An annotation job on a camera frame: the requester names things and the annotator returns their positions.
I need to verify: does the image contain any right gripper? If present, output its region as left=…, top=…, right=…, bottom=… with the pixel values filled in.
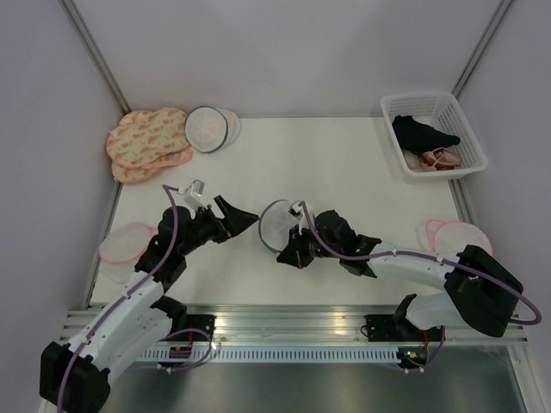
left=277, top=222, right=342, bottom=268

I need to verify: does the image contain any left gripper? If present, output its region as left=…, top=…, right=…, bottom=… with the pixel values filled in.
left=180, top=195, right=259, bottom=256

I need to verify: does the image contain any blue-zip mesh laundry bag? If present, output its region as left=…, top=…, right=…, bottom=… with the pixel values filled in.
left=258, top=199, right=298, bottom=254

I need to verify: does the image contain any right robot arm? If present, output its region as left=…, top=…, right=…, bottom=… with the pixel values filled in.
left=276, top=210, right=523, bottom=340

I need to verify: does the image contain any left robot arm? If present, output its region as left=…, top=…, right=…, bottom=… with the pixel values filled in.
left=39, top=196, right=259, bottom=412

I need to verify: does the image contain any white mesh bag behind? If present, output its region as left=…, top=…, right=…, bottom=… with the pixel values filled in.
left=220, top=109, right=241, bottom=146

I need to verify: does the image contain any floral laundry bag bottom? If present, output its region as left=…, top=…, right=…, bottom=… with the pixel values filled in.
left=111, top=161, right=160, bottom=184

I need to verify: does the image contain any floral laundry bag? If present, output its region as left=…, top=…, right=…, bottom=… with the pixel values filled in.
left=111, top=161, right=160, bottom=184
left=106, top=108, right=189, bottom=169

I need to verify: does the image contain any pink-trim mesh bag left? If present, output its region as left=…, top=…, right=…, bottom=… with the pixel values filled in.
left=98, top=222, right=157, bottom=285

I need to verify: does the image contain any pink-trim mesh bag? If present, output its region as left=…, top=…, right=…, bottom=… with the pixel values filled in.
left=98, top=222, right=157, bottom=285
left=416, top=219, right=493, bottom=256

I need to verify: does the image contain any floral laundry bag top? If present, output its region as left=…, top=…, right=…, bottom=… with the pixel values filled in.
left=106, top=108, right=189, bottom=169

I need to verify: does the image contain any pink-trim mesh bag right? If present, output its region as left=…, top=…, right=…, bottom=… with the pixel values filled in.
left=416, top=219, right=493, bottom=256

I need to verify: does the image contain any black bra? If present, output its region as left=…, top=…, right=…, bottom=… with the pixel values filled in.
left=392, top=115, right=461, bottom=155

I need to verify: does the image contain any pink bra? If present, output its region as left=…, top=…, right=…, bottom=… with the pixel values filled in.
left=418, top=147, right=462, bottom=171

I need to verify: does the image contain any white plastic basket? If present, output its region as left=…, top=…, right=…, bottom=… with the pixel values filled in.
left=381, top=91, right=487, bottom=182

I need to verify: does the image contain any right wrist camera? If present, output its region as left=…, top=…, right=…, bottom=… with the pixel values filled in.
left=288, top=200, right=315, bottom=235

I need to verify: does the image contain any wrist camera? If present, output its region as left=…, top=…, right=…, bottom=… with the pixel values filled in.
left=177, top=179, right=207, bottom=212
left=288, top=200, right=315, bottom=235

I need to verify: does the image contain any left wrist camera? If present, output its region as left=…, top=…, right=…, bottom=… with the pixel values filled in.
left=177, top=179, right=207, bottom=212

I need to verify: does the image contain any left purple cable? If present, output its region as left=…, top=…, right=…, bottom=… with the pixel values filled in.
left=55, top=183, right=216, bottom=408

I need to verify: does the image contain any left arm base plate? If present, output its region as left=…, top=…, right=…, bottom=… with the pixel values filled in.
left=159, top=314, right=216, bottom=342

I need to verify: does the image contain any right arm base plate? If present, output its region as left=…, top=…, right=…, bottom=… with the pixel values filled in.
left=363, top=314, right=442, bottom=343

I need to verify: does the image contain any white slotted cable duct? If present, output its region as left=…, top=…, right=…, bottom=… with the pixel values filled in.
left=137, top=344, right=399, bottom=364

